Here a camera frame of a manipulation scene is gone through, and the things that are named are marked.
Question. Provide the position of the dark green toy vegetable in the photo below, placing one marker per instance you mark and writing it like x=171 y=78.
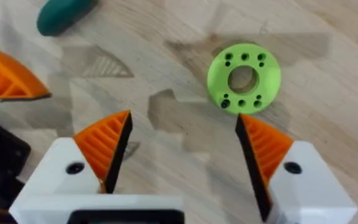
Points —
x=61 y=15

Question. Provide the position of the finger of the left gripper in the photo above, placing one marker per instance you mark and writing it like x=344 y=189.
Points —
x=2 y=74

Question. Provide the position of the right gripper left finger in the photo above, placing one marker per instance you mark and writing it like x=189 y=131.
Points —
x=73 y=183

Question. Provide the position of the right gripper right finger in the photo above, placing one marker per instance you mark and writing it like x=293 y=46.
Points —
x=306 y=193

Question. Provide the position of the green disc with holes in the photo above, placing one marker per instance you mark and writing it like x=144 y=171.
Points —
x=217 y=81

